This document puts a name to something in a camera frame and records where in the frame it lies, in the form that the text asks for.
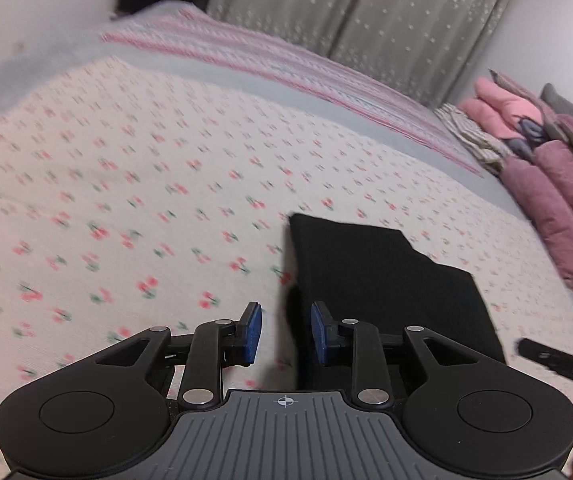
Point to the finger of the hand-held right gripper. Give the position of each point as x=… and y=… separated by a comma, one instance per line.
x=561, y=362

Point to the mauve folded cloth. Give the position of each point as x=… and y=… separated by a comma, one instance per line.
x=516, y=87

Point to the pink striped blanket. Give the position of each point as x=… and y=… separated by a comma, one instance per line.
x=266, y=60

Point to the light grey bed sheet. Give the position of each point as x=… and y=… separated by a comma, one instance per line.
x=41, y=55

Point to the grey star print curtain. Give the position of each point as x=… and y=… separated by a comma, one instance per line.
x=366, y=10

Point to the striped garment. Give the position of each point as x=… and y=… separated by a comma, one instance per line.
x=471, y=135

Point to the grey garment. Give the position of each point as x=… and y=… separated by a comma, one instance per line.
x=529, y=132

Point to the grey pillow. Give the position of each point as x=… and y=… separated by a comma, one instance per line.
x=566, y=102

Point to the black pants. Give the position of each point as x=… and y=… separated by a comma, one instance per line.
x=366, y=270

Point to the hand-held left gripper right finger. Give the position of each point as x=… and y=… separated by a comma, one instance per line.
x=319, y=334

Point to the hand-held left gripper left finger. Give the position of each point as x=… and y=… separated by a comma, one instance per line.
x=252, y=334

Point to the cherry print bed sheet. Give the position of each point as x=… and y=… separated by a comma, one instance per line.
x=116, y=185

